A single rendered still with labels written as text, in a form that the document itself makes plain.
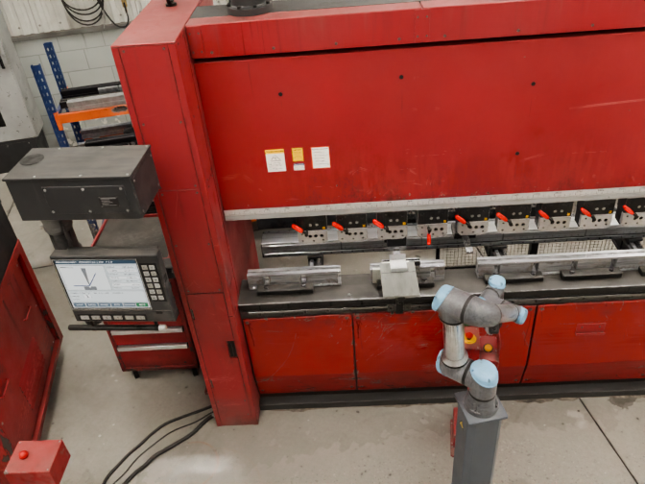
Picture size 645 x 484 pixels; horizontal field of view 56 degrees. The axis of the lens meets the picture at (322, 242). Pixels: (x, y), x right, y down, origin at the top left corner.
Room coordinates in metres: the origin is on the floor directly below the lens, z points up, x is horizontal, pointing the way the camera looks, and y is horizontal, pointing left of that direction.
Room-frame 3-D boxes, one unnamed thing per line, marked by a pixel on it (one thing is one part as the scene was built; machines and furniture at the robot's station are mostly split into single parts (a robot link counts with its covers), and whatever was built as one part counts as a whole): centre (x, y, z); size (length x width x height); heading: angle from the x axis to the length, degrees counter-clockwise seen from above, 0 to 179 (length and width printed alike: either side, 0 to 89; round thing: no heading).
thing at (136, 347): (2.97, 1.09, 0.50); 0.50 x 0.50 x 1.00; 86
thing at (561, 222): (2.47, -1.15, 1.25); 0.15 x 0.09 x 0.17; 86
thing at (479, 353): (2.12, -0.73, 0.75); 0.20 x 0.16 x 0.18; 78
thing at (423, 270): (2.52, -0.44, 0.92); 0.39 x 0.06 x 0.10; 86
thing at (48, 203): (2.11, 0.91, 1.53); 0.51 x 0.25 x 0.85; 82
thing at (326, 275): (2.56, 0.17, 0.92); 0.50 x 0.06 x 0.10; 86
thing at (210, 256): (2.76, 0.58, 1.15); 0.85 x 0.25 x 2.30; 176
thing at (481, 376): (1.73, -0.63, 0.94); 0.13 x 0.12 x 0.14; 48
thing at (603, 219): (2.45, -1.35, 1.25); 0.15 x 0.09 x 0.17; 86
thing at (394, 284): (2.37, -0.37, 1.00); 0.26 x 0.18 x 0.01; 176
